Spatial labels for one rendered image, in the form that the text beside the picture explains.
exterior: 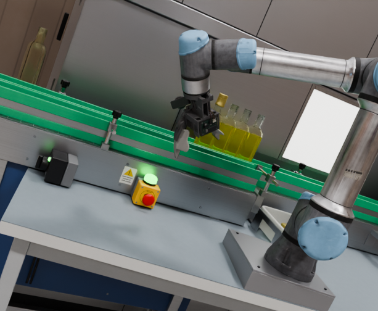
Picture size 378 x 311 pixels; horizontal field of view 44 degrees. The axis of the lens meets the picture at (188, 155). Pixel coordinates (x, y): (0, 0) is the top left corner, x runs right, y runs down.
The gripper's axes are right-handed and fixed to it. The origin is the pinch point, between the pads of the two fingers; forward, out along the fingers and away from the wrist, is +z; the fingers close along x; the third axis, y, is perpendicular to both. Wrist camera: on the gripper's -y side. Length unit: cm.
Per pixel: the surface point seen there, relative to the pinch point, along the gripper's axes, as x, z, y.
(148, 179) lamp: -10.6, 14.2, -12.8
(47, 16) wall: 42, 38, -268
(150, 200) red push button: -13.6, 18.0, -7.7
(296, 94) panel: 65, 15, -24
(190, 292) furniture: -19.7, 26.9, 23.1
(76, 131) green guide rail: -25.1, -1.8, -29.0
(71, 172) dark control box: -32.3, 4.8, -19.1
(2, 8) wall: 14, 29, -284
